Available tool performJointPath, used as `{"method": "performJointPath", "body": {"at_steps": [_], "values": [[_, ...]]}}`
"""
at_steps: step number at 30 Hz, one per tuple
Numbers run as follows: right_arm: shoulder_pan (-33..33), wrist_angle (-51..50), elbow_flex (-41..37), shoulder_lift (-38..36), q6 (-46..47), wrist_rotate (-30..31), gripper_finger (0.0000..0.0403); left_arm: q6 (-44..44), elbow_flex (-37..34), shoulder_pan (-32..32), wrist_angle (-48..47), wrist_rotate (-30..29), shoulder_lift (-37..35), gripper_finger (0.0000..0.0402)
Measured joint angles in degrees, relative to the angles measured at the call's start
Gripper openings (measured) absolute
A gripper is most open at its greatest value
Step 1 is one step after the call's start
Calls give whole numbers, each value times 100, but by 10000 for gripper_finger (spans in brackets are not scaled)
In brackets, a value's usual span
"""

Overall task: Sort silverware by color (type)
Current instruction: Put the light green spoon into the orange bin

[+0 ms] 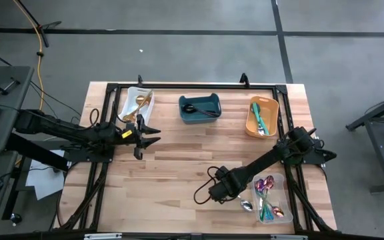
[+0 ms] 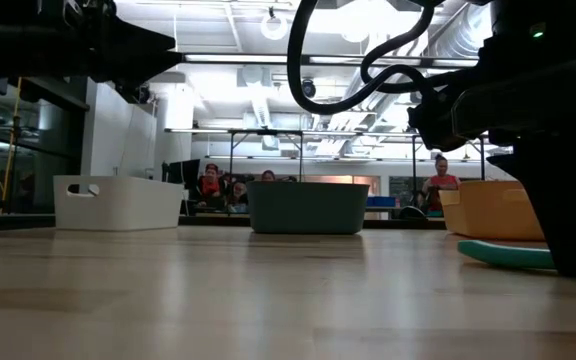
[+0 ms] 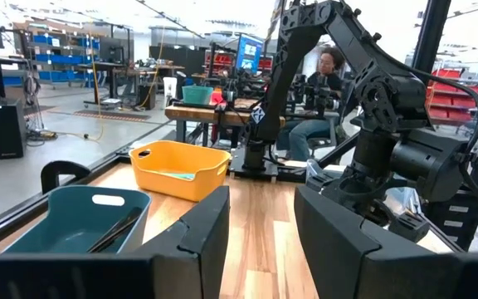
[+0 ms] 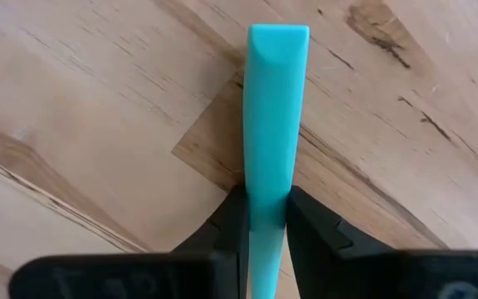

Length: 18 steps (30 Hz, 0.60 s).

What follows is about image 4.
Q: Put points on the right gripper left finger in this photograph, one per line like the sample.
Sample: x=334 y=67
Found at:
x=222 y=236

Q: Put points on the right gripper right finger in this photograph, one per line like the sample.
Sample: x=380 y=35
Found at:
x=313 y=241

